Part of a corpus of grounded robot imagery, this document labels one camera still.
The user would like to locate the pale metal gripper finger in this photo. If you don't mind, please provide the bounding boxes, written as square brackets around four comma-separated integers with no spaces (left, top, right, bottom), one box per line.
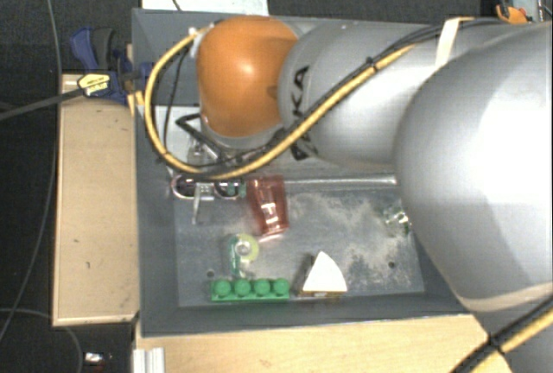
[191,183,216,227]

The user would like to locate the green studded building block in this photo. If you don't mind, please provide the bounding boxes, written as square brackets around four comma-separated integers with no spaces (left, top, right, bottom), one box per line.
[209,277,291,303]

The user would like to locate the pale wood board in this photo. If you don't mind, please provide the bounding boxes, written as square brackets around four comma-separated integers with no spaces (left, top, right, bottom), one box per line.
[51,73,141,328]

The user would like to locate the white and brown wedge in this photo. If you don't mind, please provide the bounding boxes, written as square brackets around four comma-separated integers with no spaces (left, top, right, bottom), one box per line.
[293,250,349,300]

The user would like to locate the grey metal bin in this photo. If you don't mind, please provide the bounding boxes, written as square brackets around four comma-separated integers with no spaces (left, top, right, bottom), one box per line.
[130,7,480,338]

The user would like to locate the clear and green plastic piece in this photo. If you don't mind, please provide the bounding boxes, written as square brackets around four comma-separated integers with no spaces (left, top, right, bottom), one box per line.
[383,204,412,237]

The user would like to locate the clear roll with yellow ring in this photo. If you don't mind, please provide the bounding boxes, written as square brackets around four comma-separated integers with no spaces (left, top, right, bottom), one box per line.
[221,232,261,279]

